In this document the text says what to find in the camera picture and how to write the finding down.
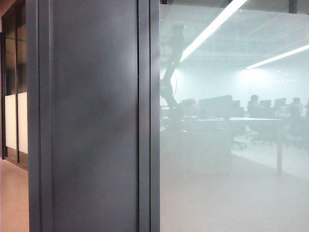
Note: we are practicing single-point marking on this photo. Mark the grey metal pillar panel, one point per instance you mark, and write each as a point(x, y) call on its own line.
point(91, 120)

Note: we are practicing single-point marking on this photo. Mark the dark-framed glass partition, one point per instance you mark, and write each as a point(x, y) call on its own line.
point(14, 120)

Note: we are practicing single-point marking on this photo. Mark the dark metal frame post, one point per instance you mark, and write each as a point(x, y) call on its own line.
point(144, 120)

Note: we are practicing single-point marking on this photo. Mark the frosted glass wall panel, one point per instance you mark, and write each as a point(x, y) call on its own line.
point(229, 169)

